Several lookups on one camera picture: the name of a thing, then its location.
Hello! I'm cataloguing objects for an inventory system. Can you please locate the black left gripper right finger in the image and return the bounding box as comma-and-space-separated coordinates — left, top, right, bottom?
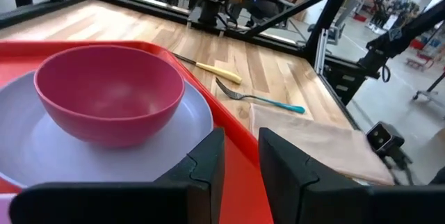
258, 127, 445, 224

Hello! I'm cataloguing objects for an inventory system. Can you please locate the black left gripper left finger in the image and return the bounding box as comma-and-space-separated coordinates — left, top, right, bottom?
8, 127, 227, 224

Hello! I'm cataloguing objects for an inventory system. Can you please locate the lavender plastic plate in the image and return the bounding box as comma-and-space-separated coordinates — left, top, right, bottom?
0, 70, 214, 189

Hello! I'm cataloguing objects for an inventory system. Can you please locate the beige cloth napkin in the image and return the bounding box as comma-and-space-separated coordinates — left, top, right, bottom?
248, 102, 396, 187

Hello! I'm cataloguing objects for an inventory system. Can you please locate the pink plastic mug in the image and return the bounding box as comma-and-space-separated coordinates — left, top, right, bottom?
0, 192, 17, 224

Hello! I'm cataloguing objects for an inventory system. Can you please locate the red plastic bowl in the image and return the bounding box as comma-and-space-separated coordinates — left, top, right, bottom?
33, 45, 186, 149

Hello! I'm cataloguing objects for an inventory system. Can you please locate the fork with teal handle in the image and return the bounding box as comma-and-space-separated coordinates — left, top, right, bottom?
215, 77, 307, 115

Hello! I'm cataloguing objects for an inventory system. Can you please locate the knife with cream handle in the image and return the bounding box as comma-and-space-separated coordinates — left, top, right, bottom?
171, 51, 243, 86

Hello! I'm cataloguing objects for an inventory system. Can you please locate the red plastic tray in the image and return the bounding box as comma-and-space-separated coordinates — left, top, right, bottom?
0, 40, 275, 224

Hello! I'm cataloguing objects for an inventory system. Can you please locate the black control box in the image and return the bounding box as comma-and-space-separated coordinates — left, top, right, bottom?
323, 56, 382, 106

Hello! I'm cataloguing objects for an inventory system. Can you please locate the black rolling stand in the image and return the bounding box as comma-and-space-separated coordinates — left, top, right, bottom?
412, 70, 445, 104

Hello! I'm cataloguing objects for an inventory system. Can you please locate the black table-level camera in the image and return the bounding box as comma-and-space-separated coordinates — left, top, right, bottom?
366, 121, 414, 186

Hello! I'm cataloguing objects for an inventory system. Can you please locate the black metal rig frame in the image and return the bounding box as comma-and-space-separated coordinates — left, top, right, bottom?
0, 0, 364, 131

